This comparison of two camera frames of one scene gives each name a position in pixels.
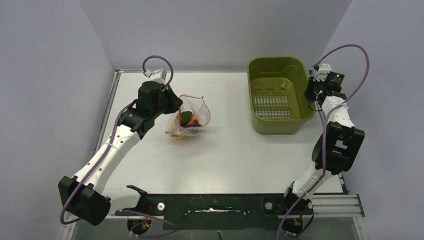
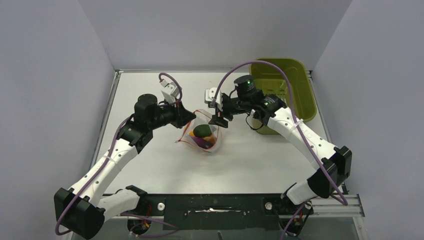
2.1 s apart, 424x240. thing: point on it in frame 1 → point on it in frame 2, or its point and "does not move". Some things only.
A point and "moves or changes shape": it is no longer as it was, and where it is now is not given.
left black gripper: x=175 y=102 → x=182 y=116
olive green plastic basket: x=277 y=85 does not move
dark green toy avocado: x=186 y=117 moves or changes shape
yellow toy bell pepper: x=193 y=121 → x=210 y=137
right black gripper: x=311 y=83 → x=218 y=118
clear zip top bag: x=193 y=115 moves or changes shape
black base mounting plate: x=215 y=211 does not move
